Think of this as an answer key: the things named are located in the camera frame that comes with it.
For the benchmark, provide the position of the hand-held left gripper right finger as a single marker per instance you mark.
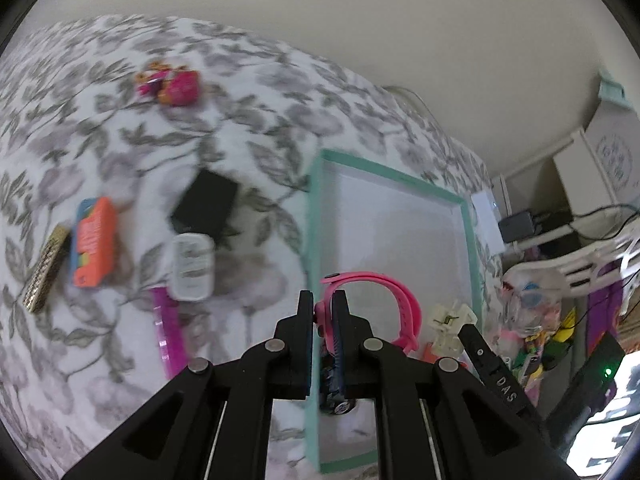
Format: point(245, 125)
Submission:
point(339, 340)

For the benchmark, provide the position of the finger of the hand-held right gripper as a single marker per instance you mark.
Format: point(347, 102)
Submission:
point(500, 385)

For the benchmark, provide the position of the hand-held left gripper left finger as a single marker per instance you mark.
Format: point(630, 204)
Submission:
point(305, 325)

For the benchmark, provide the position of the black toy car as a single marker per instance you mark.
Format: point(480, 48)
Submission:
point(340, 405)

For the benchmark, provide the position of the pink wrist watch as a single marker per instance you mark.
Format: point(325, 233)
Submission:
point(400, 300)

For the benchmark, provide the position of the cream hair clip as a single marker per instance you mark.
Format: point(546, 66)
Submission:
point(450, 320)

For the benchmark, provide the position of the teal cardboard box tray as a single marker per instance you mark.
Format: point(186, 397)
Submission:
point(390, 230)

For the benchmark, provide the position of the white charger plug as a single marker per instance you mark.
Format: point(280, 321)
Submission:
point(190, 270)

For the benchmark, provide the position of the magenta lighter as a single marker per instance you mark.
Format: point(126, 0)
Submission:
point(167, 335)

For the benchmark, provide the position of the black power adapter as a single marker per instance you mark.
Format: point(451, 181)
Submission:
point(205, 202)

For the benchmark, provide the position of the orange and blue case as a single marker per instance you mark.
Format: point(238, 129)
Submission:
point(95, 240)

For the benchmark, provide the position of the gold patterned block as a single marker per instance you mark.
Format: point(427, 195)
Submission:
point(45, 270)

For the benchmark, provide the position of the pink dog toy figure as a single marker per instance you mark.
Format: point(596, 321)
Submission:
point(177, 87)

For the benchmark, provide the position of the pile of colourful trinkets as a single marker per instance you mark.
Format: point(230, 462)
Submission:
point(550, 350)

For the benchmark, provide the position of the purple board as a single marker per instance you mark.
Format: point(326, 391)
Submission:
point(602, 310)

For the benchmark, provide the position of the clear plastic bag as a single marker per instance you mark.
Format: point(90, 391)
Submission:
point(530, 300)

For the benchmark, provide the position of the white lattice plastic chair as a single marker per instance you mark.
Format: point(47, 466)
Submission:
point(575, 265)

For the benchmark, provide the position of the grey charger brick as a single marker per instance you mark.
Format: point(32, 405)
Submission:
point(517, 226)

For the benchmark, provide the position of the white power strip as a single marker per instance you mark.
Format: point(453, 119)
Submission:
point(485, 215)

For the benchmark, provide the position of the grey floral blanket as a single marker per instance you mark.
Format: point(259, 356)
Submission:
point(150, 160)

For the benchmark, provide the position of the white shelf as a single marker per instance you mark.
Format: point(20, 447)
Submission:
point(575, 160)

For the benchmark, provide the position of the white printed box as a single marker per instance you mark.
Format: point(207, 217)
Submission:
point(615, 150)

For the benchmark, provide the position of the light blue paper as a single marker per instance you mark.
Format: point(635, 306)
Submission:
point(612, 91)

